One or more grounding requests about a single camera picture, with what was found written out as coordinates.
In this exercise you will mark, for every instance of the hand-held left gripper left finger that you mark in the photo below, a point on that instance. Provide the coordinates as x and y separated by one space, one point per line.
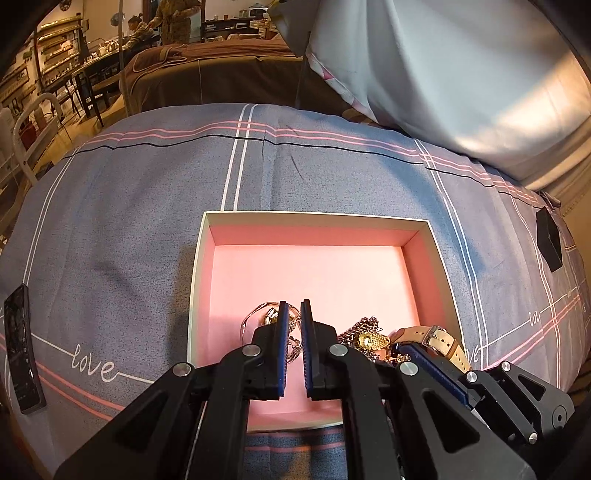
281 346

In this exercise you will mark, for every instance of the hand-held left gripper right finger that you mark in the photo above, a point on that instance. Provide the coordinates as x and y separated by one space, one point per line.
308 346

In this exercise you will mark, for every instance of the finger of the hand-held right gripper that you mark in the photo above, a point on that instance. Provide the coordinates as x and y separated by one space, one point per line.
438 378
517 397

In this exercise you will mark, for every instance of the gold earring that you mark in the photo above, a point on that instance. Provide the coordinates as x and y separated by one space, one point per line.
271 316

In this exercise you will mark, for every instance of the grey box with pink lining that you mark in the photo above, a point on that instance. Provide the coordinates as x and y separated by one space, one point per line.
323 277

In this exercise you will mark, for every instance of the small black box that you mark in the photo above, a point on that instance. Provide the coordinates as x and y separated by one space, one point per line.
549 240

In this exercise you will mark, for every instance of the grey striped bedsheet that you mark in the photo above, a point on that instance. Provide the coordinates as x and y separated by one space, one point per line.
138 230

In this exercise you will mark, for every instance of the black remote control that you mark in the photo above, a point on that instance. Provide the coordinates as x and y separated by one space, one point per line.
21 350

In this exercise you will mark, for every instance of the brown covered bed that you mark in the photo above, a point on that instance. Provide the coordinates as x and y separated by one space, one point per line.
207 78

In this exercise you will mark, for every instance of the grey white pillow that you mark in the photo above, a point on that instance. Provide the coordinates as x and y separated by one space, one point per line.
438 69

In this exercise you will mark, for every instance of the wooden counter with goods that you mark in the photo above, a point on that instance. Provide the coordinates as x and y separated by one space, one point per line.
240 27

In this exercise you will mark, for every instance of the dark wooden table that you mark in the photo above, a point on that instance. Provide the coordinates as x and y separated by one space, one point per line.
92 67

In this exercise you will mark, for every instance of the white metal chair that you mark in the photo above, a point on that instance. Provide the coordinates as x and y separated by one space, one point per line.
17 129

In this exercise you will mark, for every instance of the wall display shelves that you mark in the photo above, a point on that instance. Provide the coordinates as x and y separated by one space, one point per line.
51 41

